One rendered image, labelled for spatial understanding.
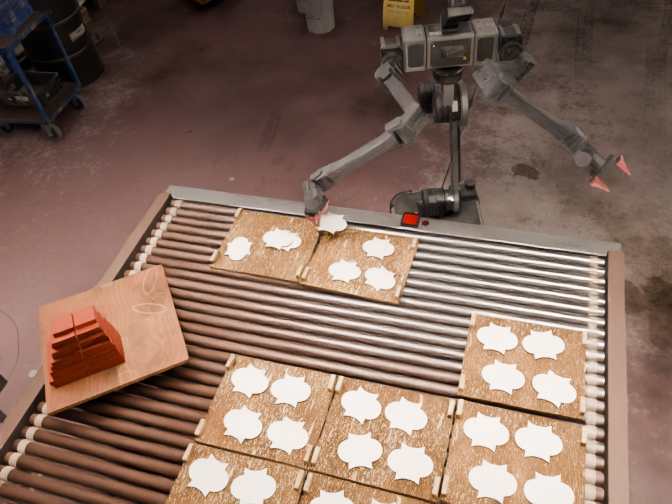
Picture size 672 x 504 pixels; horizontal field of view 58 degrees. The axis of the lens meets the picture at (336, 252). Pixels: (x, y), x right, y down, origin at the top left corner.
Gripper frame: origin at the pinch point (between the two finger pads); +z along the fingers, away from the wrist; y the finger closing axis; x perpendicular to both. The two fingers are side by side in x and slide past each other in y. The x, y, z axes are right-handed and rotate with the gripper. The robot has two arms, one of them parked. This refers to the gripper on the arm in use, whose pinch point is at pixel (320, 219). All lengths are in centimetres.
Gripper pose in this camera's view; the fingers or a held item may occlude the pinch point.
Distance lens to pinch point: 257.8
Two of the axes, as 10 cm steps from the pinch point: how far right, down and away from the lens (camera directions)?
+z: 2.2, 6.9, 6.9
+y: 3.4, -7.2, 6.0
